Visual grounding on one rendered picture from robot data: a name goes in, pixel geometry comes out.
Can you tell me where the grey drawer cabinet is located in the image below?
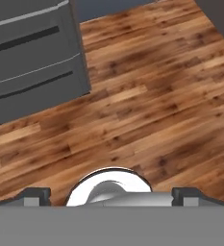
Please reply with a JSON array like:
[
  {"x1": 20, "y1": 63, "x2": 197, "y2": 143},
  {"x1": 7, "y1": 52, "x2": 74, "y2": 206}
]
[{"x1": 0, "y1": 0, "x2": 92, "y2": 127}]

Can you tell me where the dark grey cabinet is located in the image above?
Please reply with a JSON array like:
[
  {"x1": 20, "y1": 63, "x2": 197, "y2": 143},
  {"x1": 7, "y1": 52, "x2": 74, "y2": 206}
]
[{"x1": 193, "y1": 0, "x2": 224, "y2": 40}]

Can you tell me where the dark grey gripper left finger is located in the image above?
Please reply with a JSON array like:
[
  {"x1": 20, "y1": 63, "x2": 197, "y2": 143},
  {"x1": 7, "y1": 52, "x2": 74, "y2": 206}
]
[{"x1": 0, "y1": 186, "x2": 52, "y2": 208}]

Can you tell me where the grey drawer front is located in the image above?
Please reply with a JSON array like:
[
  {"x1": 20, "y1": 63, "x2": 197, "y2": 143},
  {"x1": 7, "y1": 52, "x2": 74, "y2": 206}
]
[
  {"x1": 0, "y1": 2, "x2": 83, "y2": 86},
  {"x1": 0, "y1": 53, "x2": 91, "y2": 127}
]

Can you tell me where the white round domed object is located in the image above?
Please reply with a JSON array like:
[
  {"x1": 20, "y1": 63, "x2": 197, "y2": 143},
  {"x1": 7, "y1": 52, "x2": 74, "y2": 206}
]
[{"x1": 64, "y1": 166, "x2": 174, "y2": 208}]

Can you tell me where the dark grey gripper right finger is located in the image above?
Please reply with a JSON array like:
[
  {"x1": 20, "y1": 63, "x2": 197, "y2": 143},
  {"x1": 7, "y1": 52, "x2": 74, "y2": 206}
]
[{"x1": 171, "y1": 186, "x2": 224, "y2": 208}]

